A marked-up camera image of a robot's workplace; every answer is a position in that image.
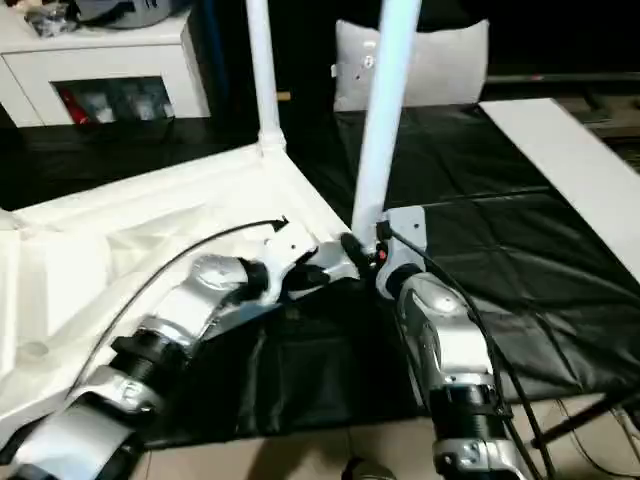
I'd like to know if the white plastic table leg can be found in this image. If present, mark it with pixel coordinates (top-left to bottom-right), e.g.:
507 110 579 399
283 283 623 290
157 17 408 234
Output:
244 0 289 154
349 0 424 256

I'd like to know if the white plastic table top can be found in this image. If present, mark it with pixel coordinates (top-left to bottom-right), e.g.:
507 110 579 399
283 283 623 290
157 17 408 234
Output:
0 139 366 441

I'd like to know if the black mat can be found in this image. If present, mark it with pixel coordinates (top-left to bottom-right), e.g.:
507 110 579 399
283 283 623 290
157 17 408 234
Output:
0 102 640 446

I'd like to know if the grey pillow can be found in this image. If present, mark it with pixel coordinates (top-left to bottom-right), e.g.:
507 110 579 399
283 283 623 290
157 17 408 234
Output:
332 19 490 112

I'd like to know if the black case with gold label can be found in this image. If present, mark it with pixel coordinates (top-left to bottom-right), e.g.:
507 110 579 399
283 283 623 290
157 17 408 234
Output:
189 0 341 141

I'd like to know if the white flat board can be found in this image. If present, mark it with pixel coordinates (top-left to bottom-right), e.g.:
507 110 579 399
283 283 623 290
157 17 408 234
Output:
478 97 640 281

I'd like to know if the white glass-door cabinet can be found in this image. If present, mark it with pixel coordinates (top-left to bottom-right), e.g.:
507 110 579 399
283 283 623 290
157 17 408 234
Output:
0 9 211 129

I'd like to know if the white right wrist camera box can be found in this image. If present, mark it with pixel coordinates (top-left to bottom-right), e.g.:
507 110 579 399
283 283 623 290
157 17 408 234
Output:
374 205 429 296

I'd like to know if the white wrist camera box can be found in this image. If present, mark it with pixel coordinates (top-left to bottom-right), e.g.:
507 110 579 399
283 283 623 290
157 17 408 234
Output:
374 205 429 296
259 222 319 304

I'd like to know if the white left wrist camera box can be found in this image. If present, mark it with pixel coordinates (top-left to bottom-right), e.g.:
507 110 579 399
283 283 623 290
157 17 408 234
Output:
259 222 319 304

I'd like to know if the black metal table frame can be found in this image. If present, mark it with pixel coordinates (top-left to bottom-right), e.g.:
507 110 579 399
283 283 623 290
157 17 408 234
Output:
529 394 631 449

